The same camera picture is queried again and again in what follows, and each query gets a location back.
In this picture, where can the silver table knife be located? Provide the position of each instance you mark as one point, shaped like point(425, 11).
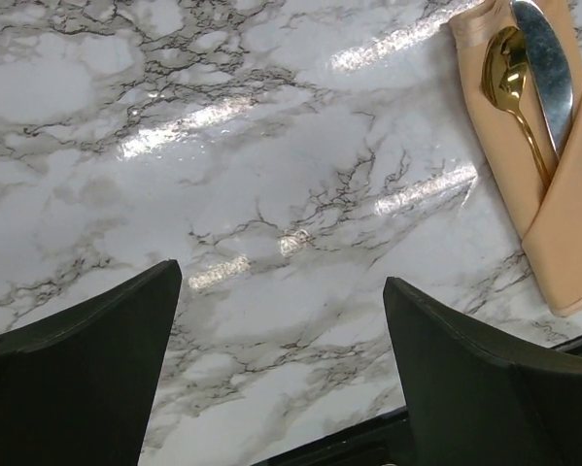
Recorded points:
point(550, 71)

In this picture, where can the orange cloth napkin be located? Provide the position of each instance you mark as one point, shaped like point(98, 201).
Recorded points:
point(547, 217)

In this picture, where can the gold spoon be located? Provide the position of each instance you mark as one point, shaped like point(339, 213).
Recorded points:
point(503, 81)

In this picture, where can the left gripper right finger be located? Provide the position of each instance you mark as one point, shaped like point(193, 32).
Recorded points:
point(477, 395)

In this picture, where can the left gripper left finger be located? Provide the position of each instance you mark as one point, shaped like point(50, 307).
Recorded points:
point(77, 387)

